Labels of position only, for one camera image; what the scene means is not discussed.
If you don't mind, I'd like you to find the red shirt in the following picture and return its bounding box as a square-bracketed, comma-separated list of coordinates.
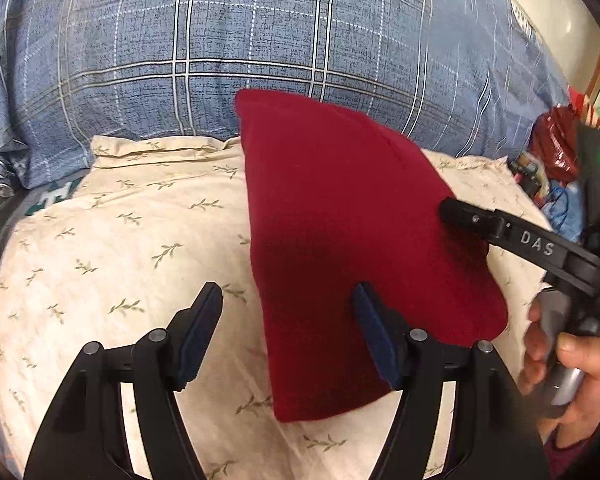
[234, 88, 510, 423]

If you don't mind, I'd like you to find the cream floral pillow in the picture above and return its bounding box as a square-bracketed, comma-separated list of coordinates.
[0, 132, 556, 480]

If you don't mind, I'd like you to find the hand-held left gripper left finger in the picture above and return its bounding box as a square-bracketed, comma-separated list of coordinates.
[24, 281, 224, 480]

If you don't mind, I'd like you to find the blue plaid pillow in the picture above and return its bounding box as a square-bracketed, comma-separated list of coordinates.
[0, 0, 571, 191]

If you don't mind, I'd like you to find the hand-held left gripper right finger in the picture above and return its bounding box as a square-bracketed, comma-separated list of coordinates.
[351, 282, 551, 480]

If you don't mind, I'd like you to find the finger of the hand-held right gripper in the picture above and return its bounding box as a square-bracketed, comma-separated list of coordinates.
[439, 197, 600, 301]

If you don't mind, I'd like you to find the person's right forearm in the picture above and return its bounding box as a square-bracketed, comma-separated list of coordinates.
[542, 427, 600, 480]

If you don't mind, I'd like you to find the red plastic bag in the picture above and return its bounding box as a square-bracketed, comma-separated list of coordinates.
[529, 104, 582, 184]

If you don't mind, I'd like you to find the blue plastic bag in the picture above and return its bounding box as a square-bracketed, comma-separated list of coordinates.
[547, 182, 587, 243]

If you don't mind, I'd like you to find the green and white printed cloth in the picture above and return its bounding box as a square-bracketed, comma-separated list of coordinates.
[22, 181, 90, 220]

